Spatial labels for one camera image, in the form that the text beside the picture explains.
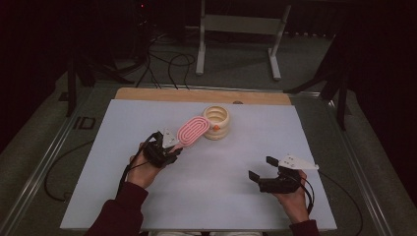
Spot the cream ribbed cup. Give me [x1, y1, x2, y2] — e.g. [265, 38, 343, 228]
[202, 105, 230, 142]

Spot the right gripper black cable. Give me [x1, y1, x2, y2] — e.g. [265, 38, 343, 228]
[299, 170, 364, 236]

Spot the person's left hand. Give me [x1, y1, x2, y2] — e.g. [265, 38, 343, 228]
[127, 153, 163, 190]

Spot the black tripod stand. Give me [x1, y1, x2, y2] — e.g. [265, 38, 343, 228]
[283, 32, 350, 132]
[65, 55, 136, 118]

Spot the aluminium floor rail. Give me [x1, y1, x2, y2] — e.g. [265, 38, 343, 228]
[0, 87, 94, 236]
[324, 97, 396, 236]

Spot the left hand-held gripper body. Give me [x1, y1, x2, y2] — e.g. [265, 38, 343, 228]
[143, 128, 180, 169]

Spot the white metal stand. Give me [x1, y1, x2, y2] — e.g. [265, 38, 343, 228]
[195, 0, 292, 82]

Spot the pink hairbrush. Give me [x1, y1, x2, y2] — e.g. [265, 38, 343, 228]
[170, 115, 211, 152]

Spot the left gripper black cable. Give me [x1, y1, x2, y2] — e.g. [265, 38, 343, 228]
[43, 132, 159, 203]

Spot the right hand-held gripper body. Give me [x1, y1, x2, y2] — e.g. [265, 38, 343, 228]
[259, 154, 320, 194]

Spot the person's right hand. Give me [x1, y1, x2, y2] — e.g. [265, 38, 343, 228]
[273, 171, 311, 225]

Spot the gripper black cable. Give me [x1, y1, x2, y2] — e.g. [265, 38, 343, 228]
[299, 170, 364, 236]
[43, 132, 159, 203]

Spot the black looped floor cable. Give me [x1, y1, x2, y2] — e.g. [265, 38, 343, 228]
[136, 32, 197, 90]

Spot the pale lilac board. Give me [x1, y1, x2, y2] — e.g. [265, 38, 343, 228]
[59, 98, 338, 231]

